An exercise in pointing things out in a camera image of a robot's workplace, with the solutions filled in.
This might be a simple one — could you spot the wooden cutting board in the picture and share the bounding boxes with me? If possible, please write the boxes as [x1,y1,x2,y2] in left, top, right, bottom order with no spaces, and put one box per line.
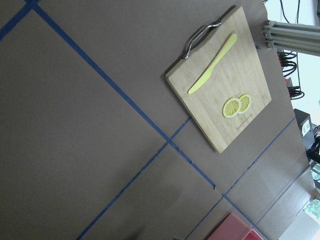
[164,6,272,154]

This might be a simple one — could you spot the lower lemon slice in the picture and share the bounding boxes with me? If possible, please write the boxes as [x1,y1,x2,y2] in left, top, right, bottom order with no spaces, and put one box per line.
[222,97,241,118]

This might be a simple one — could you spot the grey aluminium frame beam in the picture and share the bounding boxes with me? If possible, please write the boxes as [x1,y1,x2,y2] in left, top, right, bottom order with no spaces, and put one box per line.
[262,21,320,56]

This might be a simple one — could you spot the black box with label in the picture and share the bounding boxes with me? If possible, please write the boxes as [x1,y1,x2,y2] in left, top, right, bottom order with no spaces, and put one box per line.
[293,108,314,140]

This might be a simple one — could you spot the yellow plastic knife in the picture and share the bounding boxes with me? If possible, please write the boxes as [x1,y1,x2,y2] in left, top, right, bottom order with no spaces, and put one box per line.
[187,33,238,95]

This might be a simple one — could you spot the pink plastic bin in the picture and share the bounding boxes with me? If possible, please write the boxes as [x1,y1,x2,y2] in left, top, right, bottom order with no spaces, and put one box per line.
[207,213,263,240]

